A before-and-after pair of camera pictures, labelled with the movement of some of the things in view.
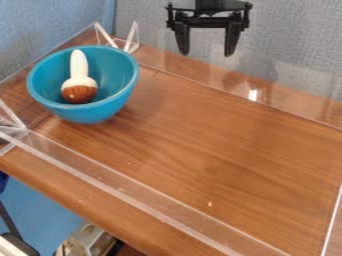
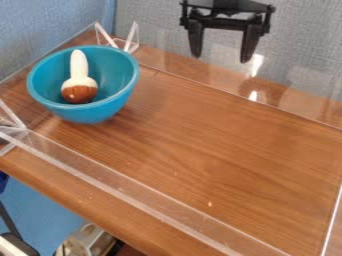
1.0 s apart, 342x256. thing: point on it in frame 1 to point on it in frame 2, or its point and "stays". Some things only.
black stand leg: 14,236 stays
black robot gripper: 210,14 to 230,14
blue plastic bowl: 114,71 stays
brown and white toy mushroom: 79,88 stays
